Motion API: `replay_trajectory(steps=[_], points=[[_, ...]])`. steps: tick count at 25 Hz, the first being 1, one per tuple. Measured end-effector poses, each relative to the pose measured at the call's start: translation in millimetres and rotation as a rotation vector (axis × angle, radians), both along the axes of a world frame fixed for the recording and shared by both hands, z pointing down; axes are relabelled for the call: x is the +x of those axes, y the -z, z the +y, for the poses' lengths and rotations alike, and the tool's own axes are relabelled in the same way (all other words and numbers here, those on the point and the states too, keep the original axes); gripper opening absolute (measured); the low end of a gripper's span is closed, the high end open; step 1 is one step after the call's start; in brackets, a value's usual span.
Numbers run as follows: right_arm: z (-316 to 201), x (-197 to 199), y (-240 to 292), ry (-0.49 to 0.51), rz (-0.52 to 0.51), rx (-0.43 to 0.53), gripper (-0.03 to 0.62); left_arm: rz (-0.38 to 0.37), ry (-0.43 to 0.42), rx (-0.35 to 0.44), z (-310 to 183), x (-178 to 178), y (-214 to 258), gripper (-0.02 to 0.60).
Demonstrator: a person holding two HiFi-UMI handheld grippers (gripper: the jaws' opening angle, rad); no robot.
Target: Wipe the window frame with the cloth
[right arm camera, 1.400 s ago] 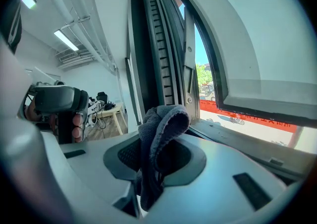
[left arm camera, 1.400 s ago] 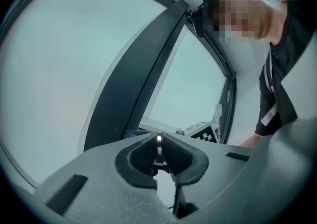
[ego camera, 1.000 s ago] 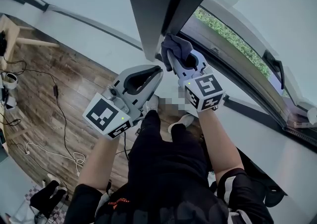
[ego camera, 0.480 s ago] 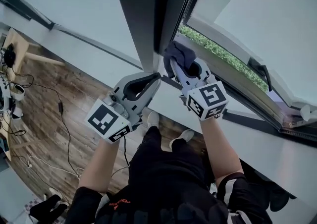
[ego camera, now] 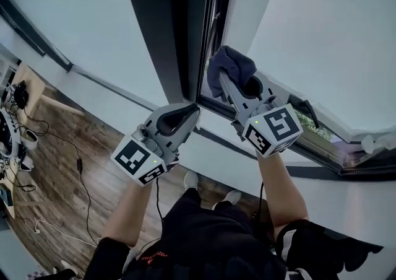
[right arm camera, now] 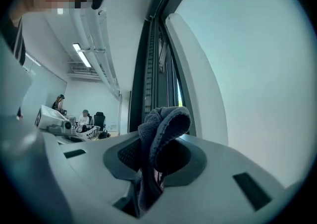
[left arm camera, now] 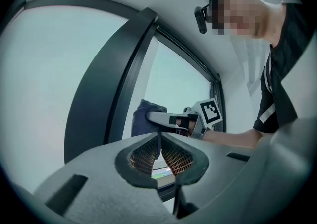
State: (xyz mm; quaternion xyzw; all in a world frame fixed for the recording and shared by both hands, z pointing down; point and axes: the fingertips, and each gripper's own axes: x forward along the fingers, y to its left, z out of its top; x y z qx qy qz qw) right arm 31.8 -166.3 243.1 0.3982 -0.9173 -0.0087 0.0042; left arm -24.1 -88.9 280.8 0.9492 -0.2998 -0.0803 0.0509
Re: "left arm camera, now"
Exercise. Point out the person's head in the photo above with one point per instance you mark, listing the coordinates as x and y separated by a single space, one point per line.
247 12

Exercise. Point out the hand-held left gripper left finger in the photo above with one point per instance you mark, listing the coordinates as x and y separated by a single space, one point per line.
99 181

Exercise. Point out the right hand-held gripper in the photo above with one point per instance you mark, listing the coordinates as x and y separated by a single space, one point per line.
210 114

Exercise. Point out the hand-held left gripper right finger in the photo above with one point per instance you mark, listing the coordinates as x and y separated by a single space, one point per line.
218 168

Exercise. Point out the person's black clothing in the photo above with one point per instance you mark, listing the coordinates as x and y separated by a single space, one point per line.
284 57

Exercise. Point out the black head-mounted camera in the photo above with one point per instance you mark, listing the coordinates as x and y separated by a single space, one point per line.
201 19

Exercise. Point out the dark blue cleaning cloth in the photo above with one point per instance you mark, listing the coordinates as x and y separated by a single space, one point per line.
141 124

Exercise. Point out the person's right forearm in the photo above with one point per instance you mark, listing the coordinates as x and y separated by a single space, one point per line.
235 140

